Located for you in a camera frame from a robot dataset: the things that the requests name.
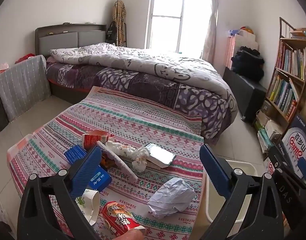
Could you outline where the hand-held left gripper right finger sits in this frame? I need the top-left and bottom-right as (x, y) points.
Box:
(193, 144), (291, 240)

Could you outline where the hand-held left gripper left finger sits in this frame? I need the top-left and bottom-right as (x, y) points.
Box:
(17, 146), (103, 240)

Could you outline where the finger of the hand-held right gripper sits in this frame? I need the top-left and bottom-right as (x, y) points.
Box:
(297, 156), (306, 182)

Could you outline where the blue carton with white label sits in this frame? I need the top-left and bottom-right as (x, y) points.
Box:
(89, 170), (112, 193)

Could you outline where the white plastic bin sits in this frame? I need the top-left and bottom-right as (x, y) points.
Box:
(205, 159), (259, 228)

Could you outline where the orange snack wrapper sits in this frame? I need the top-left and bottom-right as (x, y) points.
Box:
(100, 153), (118, 170)

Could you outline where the dark blue printed box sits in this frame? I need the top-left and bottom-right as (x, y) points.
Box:
(278, 114), (306, 180)

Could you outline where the crushed red and white carton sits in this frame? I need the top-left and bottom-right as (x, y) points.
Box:
(82, 129), (115, 150)

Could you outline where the flat pink white packet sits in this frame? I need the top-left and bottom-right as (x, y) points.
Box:
(97, 140), (138, 183)

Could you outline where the white paper cup green print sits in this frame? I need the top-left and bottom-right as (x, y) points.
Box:
(75, 189), (101, 226)

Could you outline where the long crumpled white tissue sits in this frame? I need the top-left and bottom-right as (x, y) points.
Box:
(105, 140), (150, 161)

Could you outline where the large crumpled white paper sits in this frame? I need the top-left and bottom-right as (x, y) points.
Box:
(147, 177), (196, 220)

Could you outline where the stack of lying books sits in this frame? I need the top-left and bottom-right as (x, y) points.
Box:
(254, 110), (284, 153)

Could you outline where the shiny silver flat box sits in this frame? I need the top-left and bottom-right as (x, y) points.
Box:
(144, 142), (177, 168)

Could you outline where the red snack can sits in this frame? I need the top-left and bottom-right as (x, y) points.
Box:
(102, 200), (146, 238)

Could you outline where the patterned striped tablecloth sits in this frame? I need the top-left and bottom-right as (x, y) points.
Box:
(7, 86), (206, 240)

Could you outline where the row of colourful books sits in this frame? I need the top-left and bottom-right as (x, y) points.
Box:
(268, 74), (300, 120)

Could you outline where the black storage bench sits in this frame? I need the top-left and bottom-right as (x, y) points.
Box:
(222, 66), (267, 123)

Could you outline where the purple patterned blanket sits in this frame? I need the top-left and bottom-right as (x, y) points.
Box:
(45, 62), (233, 144)

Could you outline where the grey striped cloth cover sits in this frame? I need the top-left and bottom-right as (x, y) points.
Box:
(0, 54), (53, 123)

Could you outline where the row of tall books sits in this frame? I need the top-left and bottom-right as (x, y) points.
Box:
(275, 41), (306, 80)

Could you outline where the pile of dark clothes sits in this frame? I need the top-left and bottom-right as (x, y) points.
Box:
(231, 46), (265, 81)

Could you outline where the white cartoon print quilt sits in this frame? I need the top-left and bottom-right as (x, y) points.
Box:
(48, 42), (238, 122)

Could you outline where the wooden bookshelf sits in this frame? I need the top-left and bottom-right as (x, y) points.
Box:
(254, 17), (306, 155)

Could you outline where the red cloth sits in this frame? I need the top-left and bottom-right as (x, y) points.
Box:
(15, 53), (35, 64)

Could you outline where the pink white cabinet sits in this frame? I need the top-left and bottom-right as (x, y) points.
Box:
(224, 29), (259, 68)

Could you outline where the grey bed with headboard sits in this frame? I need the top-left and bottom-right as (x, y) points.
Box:
(35, 24), (239, 145)

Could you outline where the light curtain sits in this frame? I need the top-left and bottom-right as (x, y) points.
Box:
(201, 0), (221, 67)

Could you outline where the black bag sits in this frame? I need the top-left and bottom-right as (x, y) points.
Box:
(105, 21), (118, 46)

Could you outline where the plaid coat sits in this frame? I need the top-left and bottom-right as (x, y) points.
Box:
(111, 0), (127, 47)

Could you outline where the window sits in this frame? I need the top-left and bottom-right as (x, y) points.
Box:
(144, 0), (212, 54)

